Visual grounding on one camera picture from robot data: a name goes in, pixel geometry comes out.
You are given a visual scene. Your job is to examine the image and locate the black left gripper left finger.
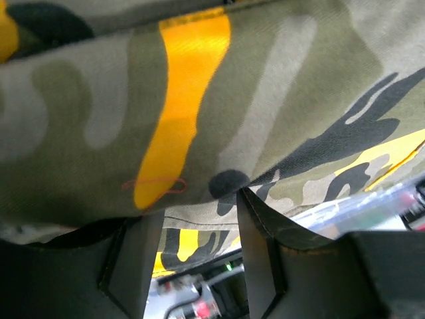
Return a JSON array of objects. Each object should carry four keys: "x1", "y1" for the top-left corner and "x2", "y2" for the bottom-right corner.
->
[{"x1": 1, "y1": 213, "x2": 164, "y2": 318}]

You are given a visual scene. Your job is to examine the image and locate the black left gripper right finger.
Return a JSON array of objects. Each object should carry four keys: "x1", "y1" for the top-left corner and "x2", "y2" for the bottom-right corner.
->
[{"x1": 237, "y1": 189, "x2": 424, "y2": 318}]

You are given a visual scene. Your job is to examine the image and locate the yellow camouflage trousers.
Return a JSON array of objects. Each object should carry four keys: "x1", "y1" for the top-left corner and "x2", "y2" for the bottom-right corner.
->
[{"x1": 1, "y1": 1, "x2": 424, "y2": 276}]

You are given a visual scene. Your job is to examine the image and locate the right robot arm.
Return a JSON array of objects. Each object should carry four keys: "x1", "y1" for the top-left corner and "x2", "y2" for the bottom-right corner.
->
[{"x1": 149, "y1": 181, "x2": 424, "y2": 318}]

